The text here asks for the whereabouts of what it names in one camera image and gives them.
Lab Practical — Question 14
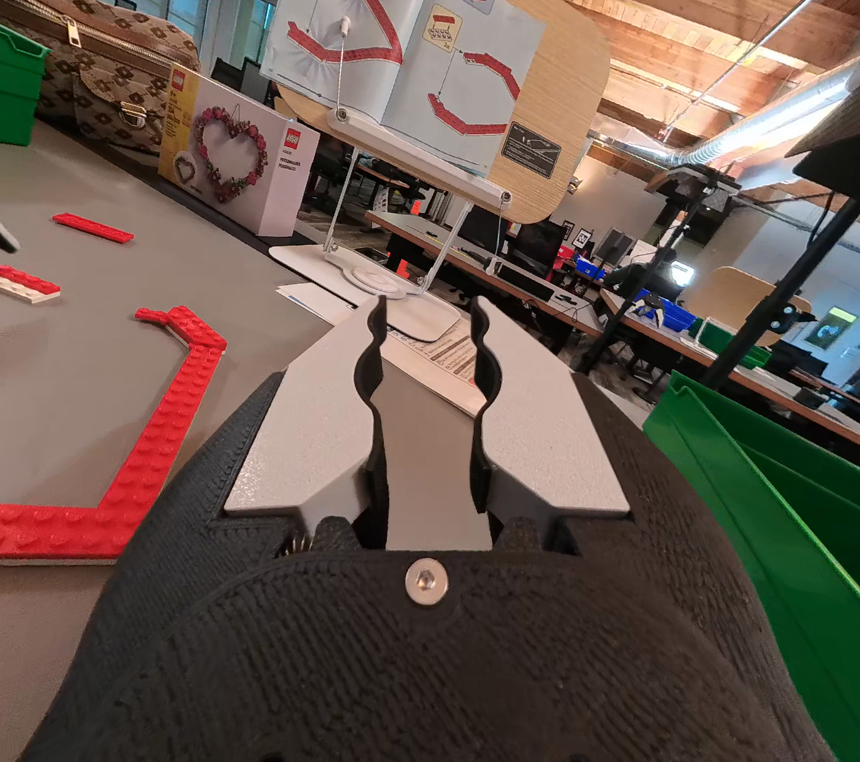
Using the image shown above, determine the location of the lego set box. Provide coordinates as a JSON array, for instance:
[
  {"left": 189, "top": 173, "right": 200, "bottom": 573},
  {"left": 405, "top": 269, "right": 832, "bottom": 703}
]
[{"left": 157, "top": 61, "right": 321, "bottom": 238}]

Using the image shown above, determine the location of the red and white lego plate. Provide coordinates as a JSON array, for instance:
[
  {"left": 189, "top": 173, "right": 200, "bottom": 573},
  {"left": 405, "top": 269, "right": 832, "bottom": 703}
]
[{"left": 0, "top": 265, "right": 63, "bottom": 305}]

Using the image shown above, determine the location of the blue plastic bin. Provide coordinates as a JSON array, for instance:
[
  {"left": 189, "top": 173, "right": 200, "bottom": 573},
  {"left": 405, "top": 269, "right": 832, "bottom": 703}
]
[{"left": 633, "top": 287, "right": 697, "bottom": 331}]

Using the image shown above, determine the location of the white paper sheet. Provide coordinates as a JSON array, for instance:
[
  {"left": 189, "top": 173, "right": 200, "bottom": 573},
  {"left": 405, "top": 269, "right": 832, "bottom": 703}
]
[{"left": 274, "top": 281, "right": 493, "bottom": 419}]

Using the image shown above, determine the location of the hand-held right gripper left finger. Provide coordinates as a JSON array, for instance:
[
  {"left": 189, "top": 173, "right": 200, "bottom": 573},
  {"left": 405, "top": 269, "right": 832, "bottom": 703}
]
[{"left": 223, "top": 294, "right": 391, "bottom": 519}]

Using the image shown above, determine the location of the brown patterned bag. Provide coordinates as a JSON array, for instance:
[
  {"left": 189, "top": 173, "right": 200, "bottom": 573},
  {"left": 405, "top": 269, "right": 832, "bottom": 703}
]
[{"left": 0, "top": 0, "right": 202, "bottom": 156}]

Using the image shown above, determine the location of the lego instruction booklet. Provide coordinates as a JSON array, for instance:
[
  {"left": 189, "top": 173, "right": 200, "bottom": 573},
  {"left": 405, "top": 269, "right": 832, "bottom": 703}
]
[{"left": 258, "top": 0, "right": 547, "bottom": 179}]

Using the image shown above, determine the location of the green plastic bin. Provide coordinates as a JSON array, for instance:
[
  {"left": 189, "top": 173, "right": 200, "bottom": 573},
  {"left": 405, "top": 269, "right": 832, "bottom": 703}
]
[
  {"left": 0, "top": 24, "right": 52, "bottom": 146},
  {"left": 642, "top": 370, "right": 860, "bottom": 762}
]

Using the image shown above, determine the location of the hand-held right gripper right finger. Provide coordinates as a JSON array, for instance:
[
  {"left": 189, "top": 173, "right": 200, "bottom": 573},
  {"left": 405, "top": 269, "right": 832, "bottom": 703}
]
[{"left": 469, "top": 295, "right": 634, "bottom": 524}]

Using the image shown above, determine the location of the red lego frame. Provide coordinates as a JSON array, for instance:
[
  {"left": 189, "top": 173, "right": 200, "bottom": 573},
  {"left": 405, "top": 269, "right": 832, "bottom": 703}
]
[{"left": 0, "top": 305, "right": 229, "bottom": 567}]

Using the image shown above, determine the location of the silver air duct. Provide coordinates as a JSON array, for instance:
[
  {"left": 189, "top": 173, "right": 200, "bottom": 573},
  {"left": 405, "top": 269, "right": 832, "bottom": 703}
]
[{"left": 590, "top": 60, "right": 860, "bottom": 173}]

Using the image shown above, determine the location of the black tripod stand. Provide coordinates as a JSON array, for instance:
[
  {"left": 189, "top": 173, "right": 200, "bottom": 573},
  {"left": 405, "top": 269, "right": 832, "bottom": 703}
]
[
  {"left": 702, "top": 124, "right": 860, "bottom": 391},
  {"left": 576, "top": 164, "right": 742, "bottom": 375}
]

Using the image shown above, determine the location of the wooden book stand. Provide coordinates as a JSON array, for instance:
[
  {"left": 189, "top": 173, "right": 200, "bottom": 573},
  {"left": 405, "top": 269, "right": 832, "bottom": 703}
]
[{"left": 267, "top": 0, "right": 614, "bottom": 344}]

